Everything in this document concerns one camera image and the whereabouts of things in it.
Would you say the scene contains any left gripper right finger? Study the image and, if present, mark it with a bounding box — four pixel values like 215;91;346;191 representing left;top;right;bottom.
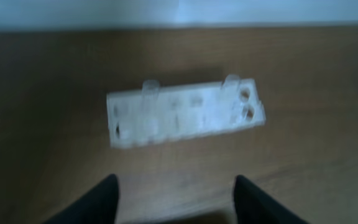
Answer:
233;174;310;224

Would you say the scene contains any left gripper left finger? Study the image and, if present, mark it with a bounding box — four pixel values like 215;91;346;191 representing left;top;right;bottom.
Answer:
42;173;120;224

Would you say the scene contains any clear test tube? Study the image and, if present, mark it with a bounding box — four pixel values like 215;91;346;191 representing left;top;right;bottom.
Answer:
140;79;162;125
230;99;250;125
221;73;242;103

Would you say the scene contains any white test tube rack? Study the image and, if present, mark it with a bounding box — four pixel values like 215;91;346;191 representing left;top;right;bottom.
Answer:
106;77;267;149

